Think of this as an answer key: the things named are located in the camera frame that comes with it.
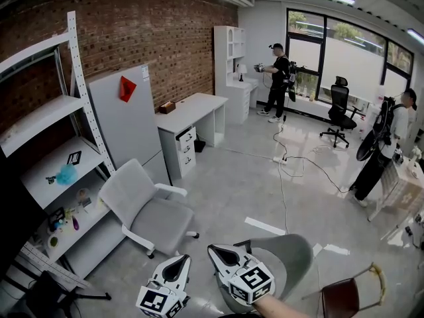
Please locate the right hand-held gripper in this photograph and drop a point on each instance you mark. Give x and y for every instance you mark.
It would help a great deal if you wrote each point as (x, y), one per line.
(253, 282)

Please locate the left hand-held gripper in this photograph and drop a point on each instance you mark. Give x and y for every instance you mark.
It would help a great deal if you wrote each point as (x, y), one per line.
(155, 303)

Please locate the grey-green tub armchair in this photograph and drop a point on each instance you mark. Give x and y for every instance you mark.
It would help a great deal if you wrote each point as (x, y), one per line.
(291, 257)

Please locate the person's right forearm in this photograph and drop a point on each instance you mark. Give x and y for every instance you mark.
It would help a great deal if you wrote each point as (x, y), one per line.
(281, 308)

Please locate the white and grey office chair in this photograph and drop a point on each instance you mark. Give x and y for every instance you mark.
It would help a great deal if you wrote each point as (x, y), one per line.
(159, 220)

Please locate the black mesh office chair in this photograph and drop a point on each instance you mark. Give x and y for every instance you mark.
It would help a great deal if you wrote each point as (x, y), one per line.
(339, 101)

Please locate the long white floor tape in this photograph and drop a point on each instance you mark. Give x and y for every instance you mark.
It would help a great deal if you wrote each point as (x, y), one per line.
(265, 226)

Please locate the purple small object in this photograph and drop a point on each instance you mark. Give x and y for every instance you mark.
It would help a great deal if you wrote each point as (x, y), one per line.
(76, 224)

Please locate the white power strip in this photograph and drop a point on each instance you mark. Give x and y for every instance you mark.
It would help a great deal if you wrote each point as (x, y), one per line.
(279, 160)

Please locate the brown seat wooden stool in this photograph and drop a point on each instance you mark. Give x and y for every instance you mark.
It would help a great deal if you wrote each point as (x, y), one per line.
(341, 300)

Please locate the pale round ornament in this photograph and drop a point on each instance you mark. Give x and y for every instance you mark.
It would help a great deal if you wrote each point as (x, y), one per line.
(83, 197)

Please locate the black box under desk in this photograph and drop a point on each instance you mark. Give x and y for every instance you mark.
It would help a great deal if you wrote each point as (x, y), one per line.
(199, 146)

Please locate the white plate with green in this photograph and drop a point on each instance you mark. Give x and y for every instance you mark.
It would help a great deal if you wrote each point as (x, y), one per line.
(53, 241)

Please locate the black stand with tray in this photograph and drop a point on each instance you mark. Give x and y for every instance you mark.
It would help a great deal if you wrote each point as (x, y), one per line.
(49, 296)

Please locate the teal mesh sponge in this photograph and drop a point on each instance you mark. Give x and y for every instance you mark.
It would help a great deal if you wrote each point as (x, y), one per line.
(67, 175)

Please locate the grey tall cabinet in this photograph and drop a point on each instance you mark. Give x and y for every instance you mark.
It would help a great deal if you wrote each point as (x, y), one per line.
(132, 134)

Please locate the white desk with drawers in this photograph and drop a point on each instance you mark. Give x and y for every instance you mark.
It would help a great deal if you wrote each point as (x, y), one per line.
(192, 108)

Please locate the brown tissue box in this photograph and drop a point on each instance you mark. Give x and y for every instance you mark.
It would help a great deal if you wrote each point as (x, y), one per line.
(167, 108)

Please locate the white bookshelf desk unit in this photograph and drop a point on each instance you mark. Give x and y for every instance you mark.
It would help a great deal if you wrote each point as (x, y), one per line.
(232, 94)

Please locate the large black panel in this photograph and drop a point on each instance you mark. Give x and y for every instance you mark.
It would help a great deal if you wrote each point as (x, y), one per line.
(16, 210)

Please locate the table with checkered cloth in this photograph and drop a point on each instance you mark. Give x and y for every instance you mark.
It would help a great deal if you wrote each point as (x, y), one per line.
(404, 187)

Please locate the red paper decoration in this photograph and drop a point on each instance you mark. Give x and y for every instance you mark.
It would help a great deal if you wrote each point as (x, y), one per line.
(127, 89)

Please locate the white table lamp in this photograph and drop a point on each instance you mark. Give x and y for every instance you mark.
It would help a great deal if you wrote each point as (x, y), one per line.
(242, 69)

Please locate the white perforated shelf rack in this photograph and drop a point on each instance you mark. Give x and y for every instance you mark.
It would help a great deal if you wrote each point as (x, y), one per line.
(49, 114)

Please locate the black framed window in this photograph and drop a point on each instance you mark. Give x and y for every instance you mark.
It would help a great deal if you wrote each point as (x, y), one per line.
(351, 65)

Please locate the large black square frame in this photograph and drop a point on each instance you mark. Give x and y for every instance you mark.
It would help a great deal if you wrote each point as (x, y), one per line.
(55, 219)

